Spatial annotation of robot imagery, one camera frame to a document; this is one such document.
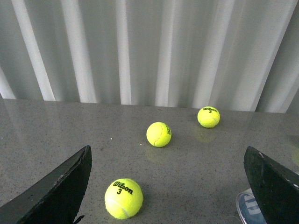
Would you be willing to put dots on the tennis ball far left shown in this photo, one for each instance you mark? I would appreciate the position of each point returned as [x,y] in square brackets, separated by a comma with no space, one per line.
[208,117]

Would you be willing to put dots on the clear tennis ball can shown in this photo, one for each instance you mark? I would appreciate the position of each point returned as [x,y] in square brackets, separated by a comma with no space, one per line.
[248,209]

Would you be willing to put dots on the white pleated curtain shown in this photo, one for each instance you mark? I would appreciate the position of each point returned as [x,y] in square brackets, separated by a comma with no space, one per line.
[238,55]

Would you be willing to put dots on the tennis ball near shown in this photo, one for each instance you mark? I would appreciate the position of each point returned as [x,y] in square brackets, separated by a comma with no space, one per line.
[123,198]

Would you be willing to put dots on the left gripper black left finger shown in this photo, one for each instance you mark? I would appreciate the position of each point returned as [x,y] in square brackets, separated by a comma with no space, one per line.
[56,198]

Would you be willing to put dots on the tennis ball middle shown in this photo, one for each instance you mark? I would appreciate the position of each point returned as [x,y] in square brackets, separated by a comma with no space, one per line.
[158,134]

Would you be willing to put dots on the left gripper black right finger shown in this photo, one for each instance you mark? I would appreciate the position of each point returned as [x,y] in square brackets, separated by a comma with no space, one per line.
[275,187]

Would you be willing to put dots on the tennis ball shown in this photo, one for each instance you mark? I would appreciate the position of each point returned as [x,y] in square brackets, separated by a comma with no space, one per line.
[208,117]
[123,198]
[158,134]

